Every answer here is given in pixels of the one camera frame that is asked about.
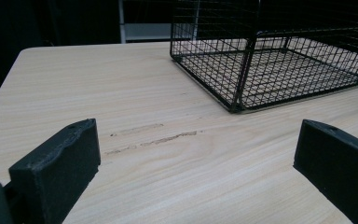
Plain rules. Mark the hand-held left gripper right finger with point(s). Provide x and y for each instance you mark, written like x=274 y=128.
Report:
x=338 y=165

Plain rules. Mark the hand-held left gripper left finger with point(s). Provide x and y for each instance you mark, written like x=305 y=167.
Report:
x=54 y=168

